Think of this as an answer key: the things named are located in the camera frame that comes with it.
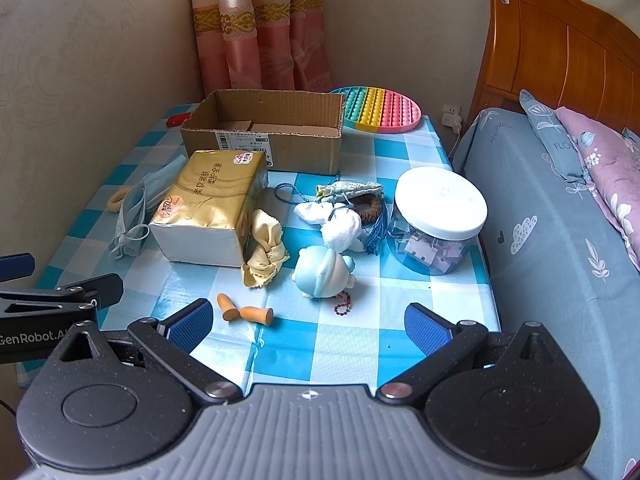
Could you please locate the brown cardboard box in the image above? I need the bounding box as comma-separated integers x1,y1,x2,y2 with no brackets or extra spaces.
180,89,346,175

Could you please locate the red bead chain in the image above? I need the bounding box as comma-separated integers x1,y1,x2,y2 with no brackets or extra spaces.
332,290,354,319

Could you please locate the silver brocade pouch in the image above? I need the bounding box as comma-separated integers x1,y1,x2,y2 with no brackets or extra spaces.
316,180,385,202

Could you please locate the pink floral pillow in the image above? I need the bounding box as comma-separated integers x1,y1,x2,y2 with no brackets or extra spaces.
555,106,640,272

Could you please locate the bed with blue sheet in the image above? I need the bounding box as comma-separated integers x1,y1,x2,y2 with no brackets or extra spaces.
452,106,640,480

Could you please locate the wooden headboard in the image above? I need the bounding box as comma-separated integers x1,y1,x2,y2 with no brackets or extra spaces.
465,0,640,137

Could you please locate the light blue plush toy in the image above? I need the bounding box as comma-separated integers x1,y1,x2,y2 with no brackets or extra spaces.
293,246,357,300

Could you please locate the gold tissue pack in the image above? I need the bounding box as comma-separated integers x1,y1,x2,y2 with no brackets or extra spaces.
148,149,269,268

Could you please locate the white charger cable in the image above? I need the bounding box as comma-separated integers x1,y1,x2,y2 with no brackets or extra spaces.
446,124,464,162

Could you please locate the yellow cloth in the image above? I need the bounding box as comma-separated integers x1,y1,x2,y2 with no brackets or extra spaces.
241,208,291,290

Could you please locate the pink curtain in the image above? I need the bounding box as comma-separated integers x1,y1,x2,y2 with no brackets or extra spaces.
189,0,335,96

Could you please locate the blue tassel cord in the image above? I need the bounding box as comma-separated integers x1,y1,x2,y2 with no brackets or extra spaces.
274,180,397,257

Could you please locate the brown woven ring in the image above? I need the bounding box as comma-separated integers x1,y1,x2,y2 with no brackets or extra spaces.
350,194,384,226

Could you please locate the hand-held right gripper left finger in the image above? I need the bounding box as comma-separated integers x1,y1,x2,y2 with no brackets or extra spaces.
47,298,243,407

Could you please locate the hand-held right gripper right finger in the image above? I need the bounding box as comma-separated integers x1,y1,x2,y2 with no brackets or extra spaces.
376,302,572,406

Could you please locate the rainbow pop bubble toy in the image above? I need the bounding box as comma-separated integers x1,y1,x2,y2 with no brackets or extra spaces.
329,86,423,135

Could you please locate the white sock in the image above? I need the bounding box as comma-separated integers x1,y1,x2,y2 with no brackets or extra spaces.
320,208,366,254
293,201,332,226

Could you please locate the blue floral pillow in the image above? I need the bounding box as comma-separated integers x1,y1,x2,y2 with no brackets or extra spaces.
519,89,589,186

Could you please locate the yellow hair tie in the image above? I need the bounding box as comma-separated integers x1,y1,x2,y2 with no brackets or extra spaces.
107,187,134,210

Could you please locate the blue checkered tablecloth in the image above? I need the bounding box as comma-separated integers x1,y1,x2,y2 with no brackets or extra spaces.
17,102,502,397

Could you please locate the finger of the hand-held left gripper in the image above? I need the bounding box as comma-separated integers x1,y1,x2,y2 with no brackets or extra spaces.
0,253,37,283
0,273,124,317

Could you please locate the clear jar with white lid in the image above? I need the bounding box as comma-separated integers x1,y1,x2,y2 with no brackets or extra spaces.
389,166,489,276

